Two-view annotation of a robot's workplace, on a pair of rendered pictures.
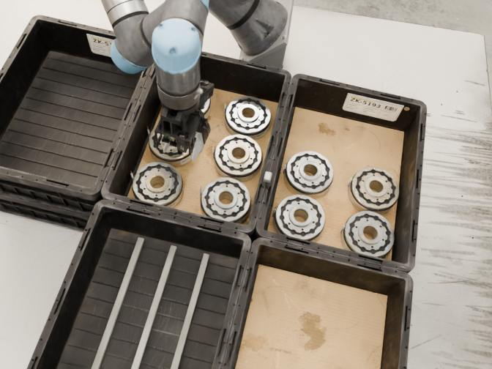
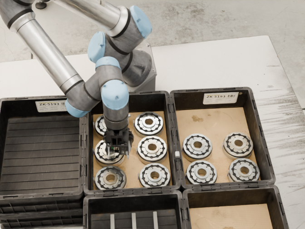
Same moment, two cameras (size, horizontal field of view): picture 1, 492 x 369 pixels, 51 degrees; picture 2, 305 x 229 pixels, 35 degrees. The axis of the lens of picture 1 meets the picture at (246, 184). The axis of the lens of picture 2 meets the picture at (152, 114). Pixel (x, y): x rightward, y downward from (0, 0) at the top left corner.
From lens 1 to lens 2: 0.57 m
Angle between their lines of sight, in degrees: 11
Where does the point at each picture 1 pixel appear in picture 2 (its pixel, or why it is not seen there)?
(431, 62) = (243, 60)
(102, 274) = not seen: outside the picture
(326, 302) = (233, 218)
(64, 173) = (49, 190)
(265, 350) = not seen: outside the picture
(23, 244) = not seen: outside the picture
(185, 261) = (143, 220)
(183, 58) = (122, 100)
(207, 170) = (135, 163)
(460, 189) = (287, 132)
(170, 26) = (110, 85)
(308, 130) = (187, 122)
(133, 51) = (82, 104)
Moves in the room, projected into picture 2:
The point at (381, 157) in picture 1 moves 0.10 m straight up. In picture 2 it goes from (234, 126) to (239, 109)
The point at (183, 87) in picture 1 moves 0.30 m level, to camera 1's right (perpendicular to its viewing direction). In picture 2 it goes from (122, 115) to (222, 102)
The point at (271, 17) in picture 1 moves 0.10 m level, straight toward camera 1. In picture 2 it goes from (142, 61) to (147, 80)
